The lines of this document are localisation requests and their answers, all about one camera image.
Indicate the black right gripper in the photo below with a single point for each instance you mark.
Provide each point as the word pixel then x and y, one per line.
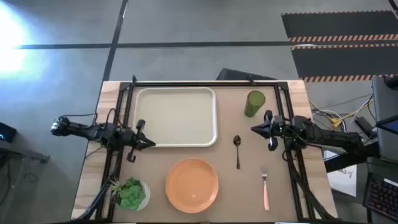
pixel 281 129

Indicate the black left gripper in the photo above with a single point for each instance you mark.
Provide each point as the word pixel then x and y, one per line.
pixel 129 138

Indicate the green faceted cup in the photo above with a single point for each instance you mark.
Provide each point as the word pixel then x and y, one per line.
pixel 253 104

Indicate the dark metal spoon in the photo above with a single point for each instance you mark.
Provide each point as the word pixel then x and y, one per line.
pixel 237 140

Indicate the beige plastic tray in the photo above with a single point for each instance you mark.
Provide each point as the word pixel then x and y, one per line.
pixel 175 116

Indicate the orange plate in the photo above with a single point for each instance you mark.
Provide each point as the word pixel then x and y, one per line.
pixel 191 185

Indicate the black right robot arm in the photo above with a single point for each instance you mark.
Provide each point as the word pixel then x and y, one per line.
pixel 329 137

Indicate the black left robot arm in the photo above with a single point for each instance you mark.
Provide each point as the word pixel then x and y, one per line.
pixel 87 132

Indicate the green plant in white pot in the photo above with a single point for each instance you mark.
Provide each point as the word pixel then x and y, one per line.
pixel 132 196

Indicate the black flat case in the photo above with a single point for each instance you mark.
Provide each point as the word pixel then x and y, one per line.
pixel 242 75

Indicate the black desk beam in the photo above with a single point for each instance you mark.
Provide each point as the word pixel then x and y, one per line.
pixel 345 161

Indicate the white paper sheet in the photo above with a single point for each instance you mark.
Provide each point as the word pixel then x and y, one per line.
pixel 342 180

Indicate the black power adapter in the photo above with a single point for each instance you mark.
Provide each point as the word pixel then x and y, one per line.
pixel 363 126

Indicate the black mat with striped edge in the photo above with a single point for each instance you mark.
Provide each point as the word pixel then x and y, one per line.
pixel 342 60
pixel 335 23

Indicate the grey computer case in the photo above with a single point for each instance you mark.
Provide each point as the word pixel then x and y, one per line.
pixel 385 102

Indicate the small blue screen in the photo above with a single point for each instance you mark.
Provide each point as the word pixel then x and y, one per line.
pixel 390 126

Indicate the grey side table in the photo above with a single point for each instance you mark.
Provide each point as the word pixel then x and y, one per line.
pixel 18 151

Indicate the black keyboard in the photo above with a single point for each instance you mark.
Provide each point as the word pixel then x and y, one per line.
pixel 382 196

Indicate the black device with blue light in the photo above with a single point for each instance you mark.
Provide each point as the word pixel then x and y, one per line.
pixel 7 132

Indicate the black metal table frame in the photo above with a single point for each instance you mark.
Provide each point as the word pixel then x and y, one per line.
pixel 202 84

